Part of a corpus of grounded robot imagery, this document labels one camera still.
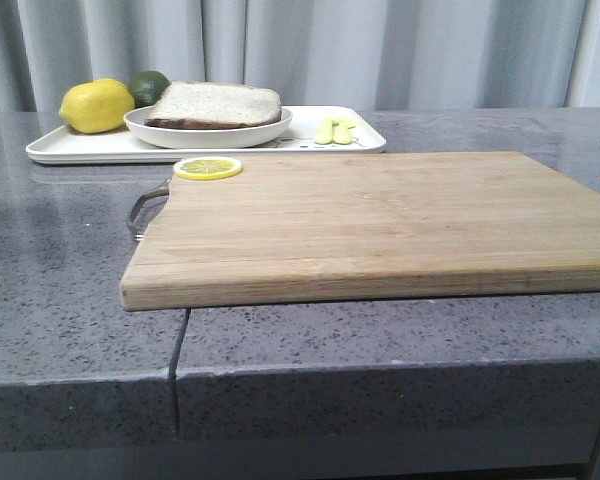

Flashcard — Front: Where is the white round plate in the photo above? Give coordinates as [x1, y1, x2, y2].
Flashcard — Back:
[124, 107, 293, 149]

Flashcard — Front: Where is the white rectangular tray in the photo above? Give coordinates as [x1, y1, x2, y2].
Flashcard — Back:
[26, 106, 386, 165]

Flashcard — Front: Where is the wooden cutting board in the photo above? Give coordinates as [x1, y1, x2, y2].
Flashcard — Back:
[120, 151, 600, 310]

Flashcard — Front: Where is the light green plastic fork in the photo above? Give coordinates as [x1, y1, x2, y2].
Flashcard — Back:
[313, 118, 344, 145]

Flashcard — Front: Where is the light green plastic spoon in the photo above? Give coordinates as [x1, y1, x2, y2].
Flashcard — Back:
[332, 119, 356, 145]

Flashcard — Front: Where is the yellow lemon slice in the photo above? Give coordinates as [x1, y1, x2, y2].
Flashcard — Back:
[173, 156, 243, 181]

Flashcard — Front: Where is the green lime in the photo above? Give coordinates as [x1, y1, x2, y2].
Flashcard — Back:
[128, 70, 171, 108]

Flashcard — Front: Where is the grey curtain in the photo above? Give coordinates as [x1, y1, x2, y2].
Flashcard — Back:
[0, 1, 600, 112]

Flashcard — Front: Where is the metal cutting board handle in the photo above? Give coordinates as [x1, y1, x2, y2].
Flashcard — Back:
[125, 179, 170, 242]

